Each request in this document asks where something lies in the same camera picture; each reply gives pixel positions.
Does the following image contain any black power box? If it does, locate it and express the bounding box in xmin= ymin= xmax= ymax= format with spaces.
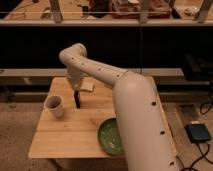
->
xmin=185 ymin=124 xmax=212 ymax=143

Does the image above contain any wooden folding table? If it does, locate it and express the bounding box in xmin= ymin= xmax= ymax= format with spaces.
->
xmin=28 ymin=76 xmax=178 ymax=160

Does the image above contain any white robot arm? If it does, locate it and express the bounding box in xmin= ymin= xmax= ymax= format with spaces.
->
xmin=59 ymin=43 xmax=180 ymax=171

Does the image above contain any black eraser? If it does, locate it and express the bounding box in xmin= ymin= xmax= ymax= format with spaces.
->
xmin=74 ymin=91 xmax=80 ymax=108

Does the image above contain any green plate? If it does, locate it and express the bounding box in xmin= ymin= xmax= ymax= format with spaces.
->
xmin=97 ymin=118 xmax=124 ymax=156

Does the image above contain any wooden shelf rack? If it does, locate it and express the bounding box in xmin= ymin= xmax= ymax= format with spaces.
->
xmin=0 ymin=0 xmax=213 ymax=26

